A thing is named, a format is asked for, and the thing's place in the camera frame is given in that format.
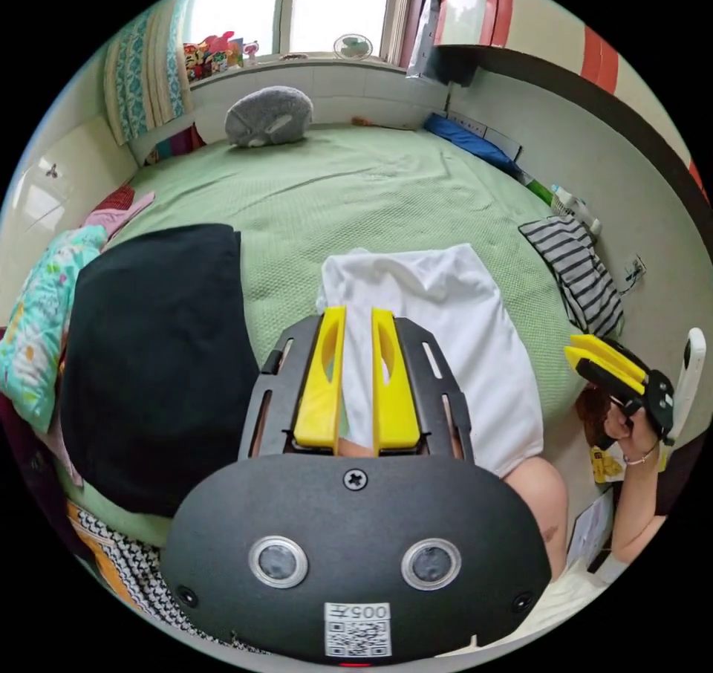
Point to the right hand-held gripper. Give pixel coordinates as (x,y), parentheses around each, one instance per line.
(657,400)

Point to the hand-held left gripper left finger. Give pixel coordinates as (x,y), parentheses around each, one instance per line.
(318,389)

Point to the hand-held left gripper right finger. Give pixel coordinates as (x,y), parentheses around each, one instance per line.
(394,400)

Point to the white short sleeve shirt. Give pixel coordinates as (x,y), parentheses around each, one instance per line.
(479,350)

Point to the person's right forearm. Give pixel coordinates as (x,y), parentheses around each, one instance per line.
(640,506)

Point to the person's right hand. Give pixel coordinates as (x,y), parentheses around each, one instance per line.
(632,433)

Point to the black and white striped garment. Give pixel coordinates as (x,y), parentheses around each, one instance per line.
(585,272)

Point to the person's body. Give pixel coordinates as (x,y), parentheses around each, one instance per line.
(543,511)

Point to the bed with green sheet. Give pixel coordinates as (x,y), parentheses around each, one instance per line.
(362,194)

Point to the blue pillow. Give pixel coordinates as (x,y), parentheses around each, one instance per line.
(468,138)

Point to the black white orange patterned cloth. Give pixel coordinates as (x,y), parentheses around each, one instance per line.
(122,567)

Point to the pile of clothes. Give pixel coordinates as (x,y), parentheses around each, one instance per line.
(120,210)

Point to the grey plush pillow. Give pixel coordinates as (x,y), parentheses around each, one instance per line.
(267,116)

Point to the floral teal quilt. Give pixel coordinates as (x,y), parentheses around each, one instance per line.
(39,322)

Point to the small white fan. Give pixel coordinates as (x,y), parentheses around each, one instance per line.
(352,47)

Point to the colourful toys on sill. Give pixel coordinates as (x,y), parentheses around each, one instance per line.
(214,57)

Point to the teal patterned curtain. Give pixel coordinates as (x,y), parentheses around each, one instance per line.
(145,71)

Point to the hanging silver bag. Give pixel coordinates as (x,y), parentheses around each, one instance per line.
(426,21)

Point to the window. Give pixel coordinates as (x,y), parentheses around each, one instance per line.
(334,4)

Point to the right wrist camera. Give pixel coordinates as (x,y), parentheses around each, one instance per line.
(689,372)

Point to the white wall socket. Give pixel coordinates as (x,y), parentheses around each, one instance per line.
(634,274)

